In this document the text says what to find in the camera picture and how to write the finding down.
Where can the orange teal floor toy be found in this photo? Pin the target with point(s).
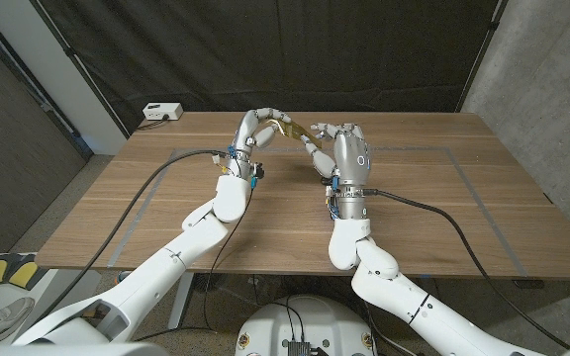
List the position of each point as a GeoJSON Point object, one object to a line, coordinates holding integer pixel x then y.
{"type": "Point", "coordinates": [123, 277]}

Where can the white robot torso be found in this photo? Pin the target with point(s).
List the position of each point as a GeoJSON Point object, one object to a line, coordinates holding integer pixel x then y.
{"type": "Point", "coordinates": [305, 321]}

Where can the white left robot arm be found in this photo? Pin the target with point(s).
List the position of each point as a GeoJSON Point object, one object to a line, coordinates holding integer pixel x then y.
{"type": "Point", "coordinates": [166, 272]}

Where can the white floor platform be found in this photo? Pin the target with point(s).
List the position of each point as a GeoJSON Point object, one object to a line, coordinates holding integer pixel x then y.
{"type": "Point", "coordinates": [62, 282]}

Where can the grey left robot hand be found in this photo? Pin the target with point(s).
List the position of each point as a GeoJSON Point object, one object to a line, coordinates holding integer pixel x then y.
{"type": "Point", "coordinates": [243, 148]}

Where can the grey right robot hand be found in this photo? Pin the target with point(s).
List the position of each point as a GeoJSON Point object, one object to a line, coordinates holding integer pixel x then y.
{"type": "Point", "coordinates": [351, 158]}

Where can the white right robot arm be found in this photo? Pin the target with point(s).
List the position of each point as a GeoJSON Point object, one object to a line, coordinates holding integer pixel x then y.
{"type": "Point", "coordinates": [413, 301]}

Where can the grey metal table leg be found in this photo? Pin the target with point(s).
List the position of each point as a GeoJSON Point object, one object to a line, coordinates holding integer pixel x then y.
{"type": "Point", "coordinates": [180, 301]}

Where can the white power strip box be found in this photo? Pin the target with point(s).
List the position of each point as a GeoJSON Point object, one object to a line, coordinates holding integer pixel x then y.
{"type": "Point", "coordinates": [162, 111]}

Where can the gold foil envelope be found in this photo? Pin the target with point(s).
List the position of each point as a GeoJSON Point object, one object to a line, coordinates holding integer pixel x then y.
{"type": "Point", "coordinates": [300, 131]}

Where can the black backdrop curtain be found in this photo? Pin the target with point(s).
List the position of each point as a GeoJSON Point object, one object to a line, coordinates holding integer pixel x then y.
{"type": "Point", "coordinates": [290, 49]}

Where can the black backdrop stand pole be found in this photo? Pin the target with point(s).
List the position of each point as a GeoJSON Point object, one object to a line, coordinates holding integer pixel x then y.
{"type": "Point", "coordinates": [483, 52]}
{"type": "Point", "coordinates": [74, 59]}

